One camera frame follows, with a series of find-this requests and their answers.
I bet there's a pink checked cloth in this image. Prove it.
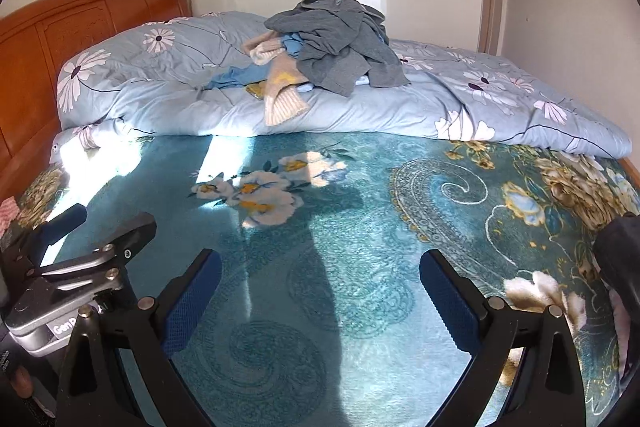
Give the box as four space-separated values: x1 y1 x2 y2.
0 197 21 233

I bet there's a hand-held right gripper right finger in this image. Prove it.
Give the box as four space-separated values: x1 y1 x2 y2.
419 249 586 427

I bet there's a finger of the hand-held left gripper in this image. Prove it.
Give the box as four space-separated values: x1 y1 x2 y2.
30 203 88 259
92 212 157 280

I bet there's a teal floral blanket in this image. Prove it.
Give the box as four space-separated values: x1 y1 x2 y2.
0 129 640 427

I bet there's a wooden bed headboard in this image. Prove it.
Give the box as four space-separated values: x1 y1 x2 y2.
0 0 193 208

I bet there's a light blue garment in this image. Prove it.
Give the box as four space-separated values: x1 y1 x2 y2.
202 32 371 100

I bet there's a beige knit sweater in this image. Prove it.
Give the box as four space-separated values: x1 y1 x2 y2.
243 29 312 128

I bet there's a light blue floral quilt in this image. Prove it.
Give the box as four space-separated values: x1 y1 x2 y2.
50 11 633 160

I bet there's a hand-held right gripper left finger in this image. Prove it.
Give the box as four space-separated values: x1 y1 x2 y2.
56 248 223 427

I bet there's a dark fleece garment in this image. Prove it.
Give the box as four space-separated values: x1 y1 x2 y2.
592 213 640 303

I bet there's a grey zip sweater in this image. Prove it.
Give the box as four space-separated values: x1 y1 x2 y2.
263 0 412 98

